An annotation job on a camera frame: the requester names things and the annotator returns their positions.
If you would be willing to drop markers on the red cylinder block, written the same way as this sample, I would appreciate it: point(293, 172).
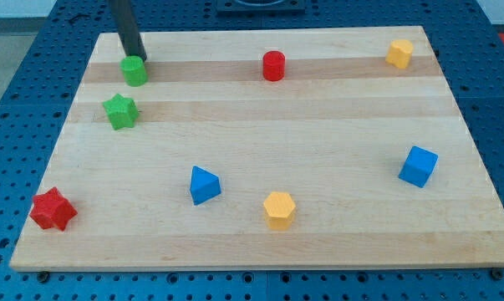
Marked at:
point(273, 65)

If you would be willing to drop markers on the blue triangle block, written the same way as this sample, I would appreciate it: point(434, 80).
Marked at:
point(204, 185)

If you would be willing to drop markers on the yellow heart block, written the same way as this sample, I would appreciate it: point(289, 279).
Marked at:
point(399, 53)

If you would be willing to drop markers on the wooden board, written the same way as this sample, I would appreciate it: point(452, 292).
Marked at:
point(334, 133)

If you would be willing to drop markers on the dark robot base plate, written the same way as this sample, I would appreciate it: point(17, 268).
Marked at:
point(259, 6)

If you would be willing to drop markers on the green star block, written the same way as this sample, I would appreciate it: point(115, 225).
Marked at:
point(121, 112)

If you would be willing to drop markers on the green cylinder block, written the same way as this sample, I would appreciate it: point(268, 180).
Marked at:
point(133, 70)

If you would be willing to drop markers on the yellow hexagon block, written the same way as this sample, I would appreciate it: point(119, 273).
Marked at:
point(279, 211)

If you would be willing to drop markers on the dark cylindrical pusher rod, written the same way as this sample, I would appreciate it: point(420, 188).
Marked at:
point(127, 28)

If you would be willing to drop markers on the red star block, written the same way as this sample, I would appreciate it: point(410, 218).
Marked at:
point(52, 210)

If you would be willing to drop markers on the blue cube block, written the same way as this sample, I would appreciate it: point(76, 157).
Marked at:
point(418, 166)

